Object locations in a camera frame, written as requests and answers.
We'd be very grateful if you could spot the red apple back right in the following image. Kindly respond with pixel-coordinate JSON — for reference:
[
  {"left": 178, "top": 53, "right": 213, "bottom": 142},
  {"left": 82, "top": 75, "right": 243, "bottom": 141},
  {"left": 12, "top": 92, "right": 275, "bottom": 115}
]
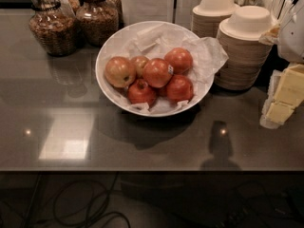
[{"left": 164, "top": 47, "right": 193, "bottom": 74}]

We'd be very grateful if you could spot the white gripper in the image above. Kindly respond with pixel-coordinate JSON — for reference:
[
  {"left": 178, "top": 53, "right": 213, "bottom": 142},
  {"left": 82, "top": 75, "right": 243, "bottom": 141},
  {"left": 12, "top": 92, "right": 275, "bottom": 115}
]
[{"left": 259, "top": 63, "right": 304, "bottom": 129}]

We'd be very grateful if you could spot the paper bowl stack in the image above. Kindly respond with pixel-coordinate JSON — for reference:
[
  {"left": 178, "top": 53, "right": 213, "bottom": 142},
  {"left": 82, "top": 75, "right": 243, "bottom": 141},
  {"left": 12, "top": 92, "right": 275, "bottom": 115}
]
[
  {"left": 191, "top": 0, "right": 238, "bottom": 37},
  {"left": 215, "top": 6, "right": 276, "bottom": 91}
]

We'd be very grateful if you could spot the glass granola jar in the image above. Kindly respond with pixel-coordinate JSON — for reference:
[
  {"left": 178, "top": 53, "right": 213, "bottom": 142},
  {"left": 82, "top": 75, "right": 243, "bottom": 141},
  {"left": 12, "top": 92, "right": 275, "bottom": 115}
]
[
  {"left": 76, "top": 0, "right": 119, "bottom": 47},
  {"left": 28, "top": 0, "right": 77, "bottom": 56}
]

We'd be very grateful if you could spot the glass granola jar left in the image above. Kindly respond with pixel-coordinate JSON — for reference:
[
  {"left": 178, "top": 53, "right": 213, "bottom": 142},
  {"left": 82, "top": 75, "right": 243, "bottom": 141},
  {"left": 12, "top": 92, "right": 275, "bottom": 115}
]
[{"left": 28, "top": 0, "right": 77, "bottom": 56}]

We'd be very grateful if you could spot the yellowish red apple left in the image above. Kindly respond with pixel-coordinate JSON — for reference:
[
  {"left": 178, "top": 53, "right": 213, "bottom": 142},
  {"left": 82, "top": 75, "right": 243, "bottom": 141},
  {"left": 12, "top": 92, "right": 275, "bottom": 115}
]
[{"left": 104, "top": 56, "right": 136, "bottom": 88}]

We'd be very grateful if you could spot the red apple front right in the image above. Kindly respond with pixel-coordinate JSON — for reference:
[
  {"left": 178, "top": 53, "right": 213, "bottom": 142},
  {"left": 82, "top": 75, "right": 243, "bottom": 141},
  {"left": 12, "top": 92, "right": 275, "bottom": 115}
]
[{"left": 158, "top": 75, "right": 194, "bottom": 103}]

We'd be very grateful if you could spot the red apple with sticker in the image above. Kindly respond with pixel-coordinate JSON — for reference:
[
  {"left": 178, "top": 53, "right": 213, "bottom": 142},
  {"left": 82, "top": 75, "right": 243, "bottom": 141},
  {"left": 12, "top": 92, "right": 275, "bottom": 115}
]
[{"left": 142, "top": 58, "right": 174, "bottom": 88}]

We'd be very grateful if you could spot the small apple at back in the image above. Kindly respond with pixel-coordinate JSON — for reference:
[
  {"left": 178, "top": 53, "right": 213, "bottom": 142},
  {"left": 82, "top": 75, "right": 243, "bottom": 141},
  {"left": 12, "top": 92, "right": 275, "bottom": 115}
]
[{"left": 131, "top": 56, "right": 149, "bottom": 78}]

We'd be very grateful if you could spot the black floor cable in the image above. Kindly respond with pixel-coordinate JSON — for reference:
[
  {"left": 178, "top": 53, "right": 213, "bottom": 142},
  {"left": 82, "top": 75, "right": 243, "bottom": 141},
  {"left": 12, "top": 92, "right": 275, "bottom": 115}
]
[{"left": 18, "top": 172, "right": 132, "bottom": 228}]

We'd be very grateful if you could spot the paper bowl stack rear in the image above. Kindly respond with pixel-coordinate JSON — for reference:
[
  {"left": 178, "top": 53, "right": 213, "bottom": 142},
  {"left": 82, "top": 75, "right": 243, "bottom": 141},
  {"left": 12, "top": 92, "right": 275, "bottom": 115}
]
[{"left": 191, "top": 0, "right": 238, "bottom": 37}]

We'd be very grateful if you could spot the glass granola jar right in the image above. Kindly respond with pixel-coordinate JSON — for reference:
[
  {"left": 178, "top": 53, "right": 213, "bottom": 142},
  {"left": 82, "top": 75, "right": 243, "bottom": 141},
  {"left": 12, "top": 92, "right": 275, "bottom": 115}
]
[{"left": 76, "top": 0, "right": 119, "bottom": 47}]

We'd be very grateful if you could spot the paper bowl stack front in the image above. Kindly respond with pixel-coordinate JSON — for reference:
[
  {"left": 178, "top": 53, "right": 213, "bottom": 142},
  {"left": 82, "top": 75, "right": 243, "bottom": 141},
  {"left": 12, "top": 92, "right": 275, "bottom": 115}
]
[{"left": 215, "top": 6, "right": 276, "bottom": 91}]

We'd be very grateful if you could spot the white ceramic bowl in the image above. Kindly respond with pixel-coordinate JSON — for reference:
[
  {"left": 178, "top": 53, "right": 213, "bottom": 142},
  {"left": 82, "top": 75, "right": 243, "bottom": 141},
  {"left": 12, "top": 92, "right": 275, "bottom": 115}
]
[{"left": 95, "top": 20, "right": 215, "bottom": 118}]

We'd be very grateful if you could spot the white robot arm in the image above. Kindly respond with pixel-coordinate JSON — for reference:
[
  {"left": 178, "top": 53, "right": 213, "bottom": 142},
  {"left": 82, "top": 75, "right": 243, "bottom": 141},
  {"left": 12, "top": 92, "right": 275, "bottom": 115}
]
[{"left": 259, "top": 0, "right": 304, "bottom": 129}]

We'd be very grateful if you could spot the red apple front left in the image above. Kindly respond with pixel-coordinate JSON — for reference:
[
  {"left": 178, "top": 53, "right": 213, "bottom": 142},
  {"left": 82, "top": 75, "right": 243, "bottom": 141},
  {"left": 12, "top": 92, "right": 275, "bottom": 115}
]
[{"left": 127, "top": 79, "right": 157, "bottom": 106}]

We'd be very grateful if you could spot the white paper liner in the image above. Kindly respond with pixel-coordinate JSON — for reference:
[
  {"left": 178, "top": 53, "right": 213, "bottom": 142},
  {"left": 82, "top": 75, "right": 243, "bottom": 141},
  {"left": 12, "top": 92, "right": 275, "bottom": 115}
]
[{"left": 114, "top": 22, "right": 228, "bottom": 117}]

